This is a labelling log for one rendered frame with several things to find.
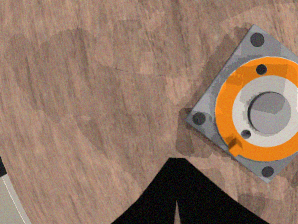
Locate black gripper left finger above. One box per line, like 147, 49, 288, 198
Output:
110, 157, 180, 224

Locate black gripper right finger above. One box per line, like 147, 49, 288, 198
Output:
177, 157, 267, 224

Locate orange round plate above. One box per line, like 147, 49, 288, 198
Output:
214, 56, 298, 163

